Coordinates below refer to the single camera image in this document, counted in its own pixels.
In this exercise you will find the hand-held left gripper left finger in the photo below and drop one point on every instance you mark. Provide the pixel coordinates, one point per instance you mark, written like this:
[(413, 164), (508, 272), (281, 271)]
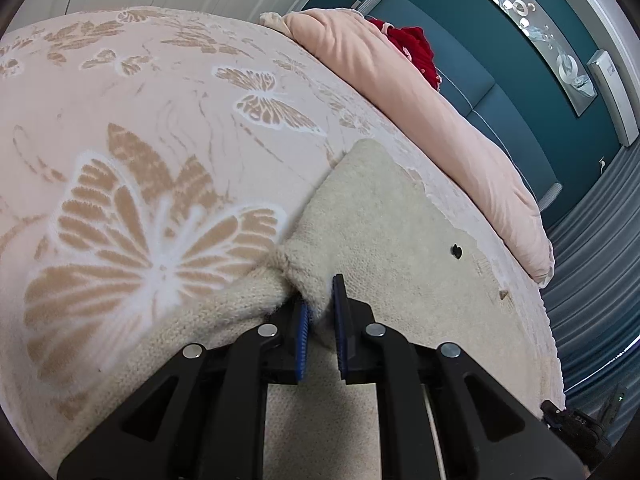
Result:
[(303, 330)]

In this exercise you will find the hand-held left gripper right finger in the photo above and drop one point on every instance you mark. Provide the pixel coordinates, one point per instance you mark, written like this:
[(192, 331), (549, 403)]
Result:
[(340, 325)]

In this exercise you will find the cream knitted sweater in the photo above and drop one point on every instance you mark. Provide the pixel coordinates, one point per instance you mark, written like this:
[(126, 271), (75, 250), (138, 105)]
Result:
[(380, 240)]

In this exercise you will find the grey curtain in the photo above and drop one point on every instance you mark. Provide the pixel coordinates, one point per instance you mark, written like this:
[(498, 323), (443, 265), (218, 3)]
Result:
[(590, 270)]

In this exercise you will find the pink butterfly print blanket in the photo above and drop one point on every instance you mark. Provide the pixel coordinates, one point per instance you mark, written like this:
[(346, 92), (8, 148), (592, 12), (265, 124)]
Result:
[(150, 160)]

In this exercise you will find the pink duvet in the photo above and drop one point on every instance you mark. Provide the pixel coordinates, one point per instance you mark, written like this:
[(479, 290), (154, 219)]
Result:
[(420, 110)]

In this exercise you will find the teal upholstered headboard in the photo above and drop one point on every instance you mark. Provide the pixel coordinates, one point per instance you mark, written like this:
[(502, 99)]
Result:
[(480, 95)]

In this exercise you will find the red cloth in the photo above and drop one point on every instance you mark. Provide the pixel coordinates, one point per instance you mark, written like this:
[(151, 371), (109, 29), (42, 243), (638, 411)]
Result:
[(415, 50)]

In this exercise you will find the cream pillow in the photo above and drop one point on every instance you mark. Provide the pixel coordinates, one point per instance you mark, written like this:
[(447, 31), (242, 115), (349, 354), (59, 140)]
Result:
[(272, 20)]

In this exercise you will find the white air conditioner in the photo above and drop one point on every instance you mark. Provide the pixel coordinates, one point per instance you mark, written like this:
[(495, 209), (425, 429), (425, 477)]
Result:
[(614, 97)]

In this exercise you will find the silver floral wall art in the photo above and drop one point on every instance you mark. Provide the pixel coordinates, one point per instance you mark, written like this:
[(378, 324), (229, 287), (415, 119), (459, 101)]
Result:
[(535, 25)]

